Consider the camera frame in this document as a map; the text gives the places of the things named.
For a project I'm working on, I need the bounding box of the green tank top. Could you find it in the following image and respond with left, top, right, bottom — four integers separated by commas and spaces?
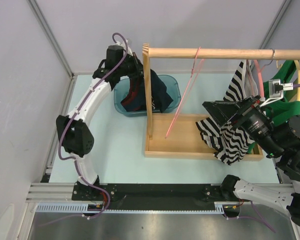
263, 70, 300, 126

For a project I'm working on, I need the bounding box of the navy tank top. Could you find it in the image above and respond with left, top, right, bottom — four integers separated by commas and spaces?
120, 69, 173, 113

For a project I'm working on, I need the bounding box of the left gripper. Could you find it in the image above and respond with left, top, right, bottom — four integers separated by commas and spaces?
116, 52, 149, 80

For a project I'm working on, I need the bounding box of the wooden clothes rack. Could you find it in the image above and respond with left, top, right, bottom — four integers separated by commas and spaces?
142, 43, 300, 160

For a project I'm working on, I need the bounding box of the thin pink wire hanger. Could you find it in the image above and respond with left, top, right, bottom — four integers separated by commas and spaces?
164, 47, 205, 139

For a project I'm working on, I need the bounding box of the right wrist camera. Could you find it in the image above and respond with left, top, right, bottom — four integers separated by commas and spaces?
260, 79, 294, 107

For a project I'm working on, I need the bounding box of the thick pink hanger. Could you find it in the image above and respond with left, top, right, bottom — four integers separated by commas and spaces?
253, 48, 275, 102

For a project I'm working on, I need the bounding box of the striped black white top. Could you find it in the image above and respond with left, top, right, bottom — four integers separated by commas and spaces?
195, 60, 259, 165

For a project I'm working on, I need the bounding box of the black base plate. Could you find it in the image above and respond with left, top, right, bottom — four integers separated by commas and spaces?
72, 183, 241, 217

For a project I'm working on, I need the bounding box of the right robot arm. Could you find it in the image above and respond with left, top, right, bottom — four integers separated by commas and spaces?
202, 96, 300, 227

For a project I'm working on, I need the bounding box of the teal plastic basin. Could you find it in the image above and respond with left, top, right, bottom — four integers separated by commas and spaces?
113, 74, 181, 117

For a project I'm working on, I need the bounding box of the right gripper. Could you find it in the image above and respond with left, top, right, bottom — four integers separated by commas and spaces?
199, 93, 282, 157

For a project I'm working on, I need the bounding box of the yellow hanger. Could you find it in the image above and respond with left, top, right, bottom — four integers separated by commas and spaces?
277, 60, 300, 102

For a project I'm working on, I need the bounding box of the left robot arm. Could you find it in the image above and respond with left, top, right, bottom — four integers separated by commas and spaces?
56, 43, 143, 200

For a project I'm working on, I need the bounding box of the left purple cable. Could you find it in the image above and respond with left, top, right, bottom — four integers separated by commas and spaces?
37, 32, 129, 227

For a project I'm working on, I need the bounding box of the white cable duct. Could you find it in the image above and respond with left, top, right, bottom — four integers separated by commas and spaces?
36, 202, 226, 215

